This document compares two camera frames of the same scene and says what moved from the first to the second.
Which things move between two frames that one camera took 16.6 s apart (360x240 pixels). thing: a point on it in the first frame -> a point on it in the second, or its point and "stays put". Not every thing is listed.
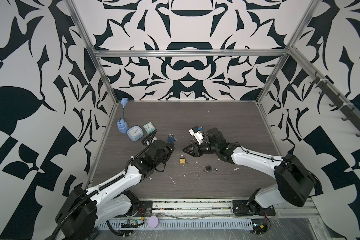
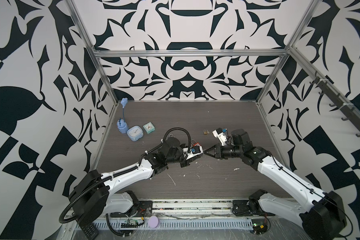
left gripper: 168,149 -> 185,163
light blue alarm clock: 135,133 stays put
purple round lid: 153,221 stays put
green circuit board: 259,226 stays put
